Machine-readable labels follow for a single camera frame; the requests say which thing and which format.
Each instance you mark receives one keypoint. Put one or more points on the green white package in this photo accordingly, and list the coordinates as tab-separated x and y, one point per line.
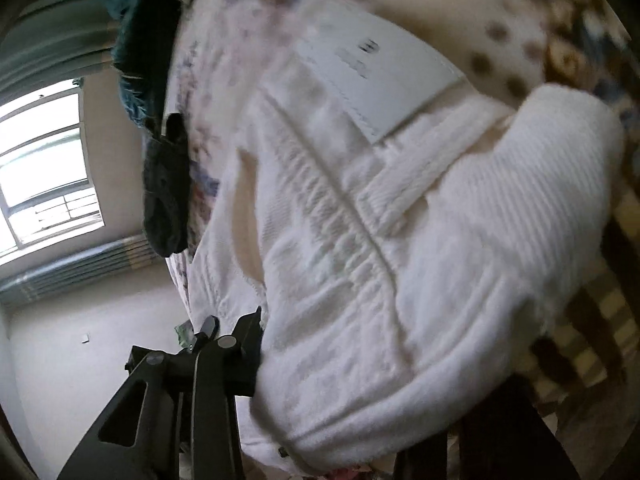
185	335

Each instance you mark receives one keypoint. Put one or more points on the floral bed blanket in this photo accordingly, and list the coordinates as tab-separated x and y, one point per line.
506	48

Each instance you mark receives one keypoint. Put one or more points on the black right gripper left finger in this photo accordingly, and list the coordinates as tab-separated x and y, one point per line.
174	402

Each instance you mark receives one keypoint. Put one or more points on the window with white frame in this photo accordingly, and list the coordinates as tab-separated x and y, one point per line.
47	193

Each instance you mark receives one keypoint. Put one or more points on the right teal curtain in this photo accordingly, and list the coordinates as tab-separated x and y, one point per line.
52	40

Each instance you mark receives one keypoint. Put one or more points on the left striped curtain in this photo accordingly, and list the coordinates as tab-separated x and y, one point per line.
90	265

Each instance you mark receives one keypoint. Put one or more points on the folded blue jeans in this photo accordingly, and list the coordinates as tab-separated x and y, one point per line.
166	188

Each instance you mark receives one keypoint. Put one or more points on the dark teal blanket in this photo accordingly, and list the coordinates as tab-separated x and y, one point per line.
142	54

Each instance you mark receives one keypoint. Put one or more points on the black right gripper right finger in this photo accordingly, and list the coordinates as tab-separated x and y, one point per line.
504	437

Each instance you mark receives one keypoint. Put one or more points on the white pants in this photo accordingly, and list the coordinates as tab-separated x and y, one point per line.
402	260

